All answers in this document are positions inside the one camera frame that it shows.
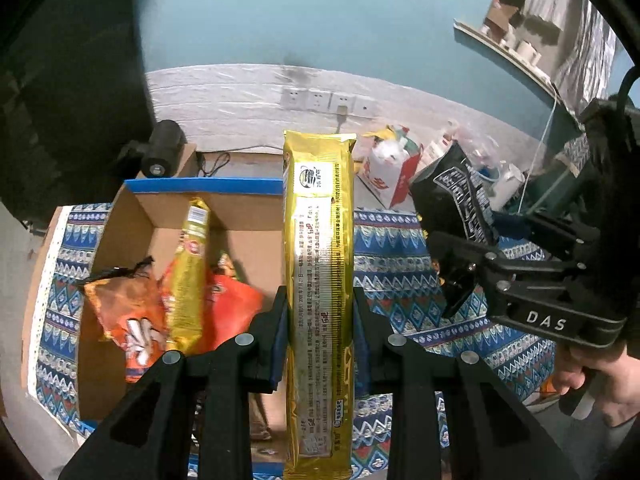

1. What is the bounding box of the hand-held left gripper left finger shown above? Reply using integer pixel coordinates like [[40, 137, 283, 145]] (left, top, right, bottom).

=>
[[59, 285, 290, 480]]

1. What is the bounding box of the blue patterned cloth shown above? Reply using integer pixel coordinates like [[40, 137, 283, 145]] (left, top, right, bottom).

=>
[[25, 202, 557, 480]]

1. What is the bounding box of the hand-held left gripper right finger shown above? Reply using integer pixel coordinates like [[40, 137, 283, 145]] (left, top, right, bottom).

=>
[[352, 285, 581, 480]]

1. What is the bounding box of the person's right hand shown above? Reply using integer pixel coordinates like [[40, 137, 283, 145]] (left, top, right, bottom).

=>
[[553, 346, 640, 427]]

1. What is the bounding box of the black camera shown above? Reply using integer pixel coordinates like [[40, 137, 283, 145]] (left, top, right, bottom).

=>
[[115, 119, 184, 180]]

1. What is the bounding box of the dark furniture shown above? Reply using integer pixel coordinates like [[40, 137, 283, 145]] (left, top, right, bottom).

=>
[[0, 0, 157, 226]]

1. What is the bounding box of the wall mirror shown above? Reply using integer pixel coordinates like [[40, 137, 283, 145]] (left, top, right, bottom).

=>
[[452, 0, 623, 117]]

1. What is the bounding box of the blue-edged cardboard box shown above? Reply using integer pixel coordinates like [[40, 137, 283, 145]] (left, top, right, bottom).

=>
[[75, 177, 291, 467]]

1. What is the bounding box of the gold biscuit packet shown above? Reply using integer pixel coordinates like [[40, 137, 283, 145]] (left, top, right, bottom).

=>
[[166, 196, 212, 357], [281, 129, 357, 479]]

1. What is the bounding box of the red-orange snack packet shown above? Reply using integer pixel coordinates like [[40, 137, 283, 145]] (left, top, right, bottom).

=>
[[204, 254, 264, 354]]

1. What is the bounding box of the teal bin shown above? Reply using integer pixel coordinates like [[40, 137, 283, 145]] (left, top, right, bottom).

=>
[[470, 159, 502, 183]]

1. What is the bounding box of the red carton with white bag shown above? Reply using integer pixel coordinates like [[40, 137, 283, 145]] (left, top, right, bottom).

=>
[[361, 126, 424, 209]]

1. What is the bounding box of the thin black cable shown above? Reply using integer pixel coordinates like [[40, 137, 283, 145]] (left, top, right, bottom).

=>
[[196, 151, 232, 179]]

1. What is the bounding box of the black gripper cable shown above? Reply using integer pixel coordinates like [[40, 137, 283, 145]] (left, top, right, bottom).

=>
[[606, 64, 640, 112]]

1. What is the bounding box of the orange chip bag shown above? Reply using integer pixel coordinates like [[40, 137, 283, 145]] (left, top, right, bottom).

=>
[[81, 256, 169, 384]]

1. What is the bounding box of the thin white cable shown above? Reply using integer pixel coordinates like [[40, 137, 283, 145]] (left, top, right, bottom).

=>
[[519, 84, 560, 212]]

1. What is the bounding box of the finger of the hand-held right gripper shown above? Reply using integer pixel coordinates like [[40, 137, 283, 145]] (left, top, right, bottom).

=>
[[491, 211, 602, 262], [426, 231, 502, 318]]

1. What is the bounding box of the black white-printed snack packet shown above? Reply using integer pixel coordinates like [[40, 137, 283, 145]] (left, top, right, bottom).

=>
[[409, 140, 499, 249]]

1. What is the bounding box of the white bottle packaging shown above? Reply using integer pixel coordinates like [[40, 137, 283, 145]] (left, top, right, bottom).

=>
[[424, 121, 459, 162]]

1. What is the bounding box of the white paper item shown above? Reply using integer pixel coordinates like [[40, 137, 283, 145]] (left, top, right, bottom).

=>
[[491, 161, 524, 212]]

